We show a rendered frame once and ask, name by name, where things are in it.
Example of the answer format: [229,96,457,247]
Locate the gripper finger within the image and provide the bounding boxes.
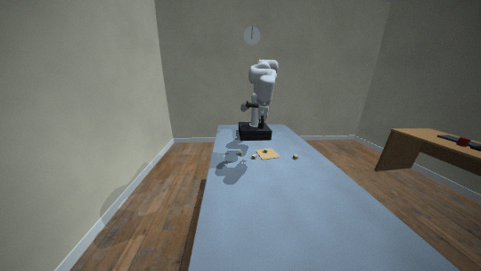
[257,116,264,129]

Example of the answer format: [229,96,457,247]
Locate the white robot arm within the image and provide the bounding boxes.
[240,60,278,127]

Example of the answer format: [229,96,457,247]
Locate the tan flat mat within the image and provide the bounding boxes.
[256,148,280,160]

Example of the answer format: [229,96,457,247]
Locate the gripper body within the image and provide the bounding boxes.
[257,103,270,121]

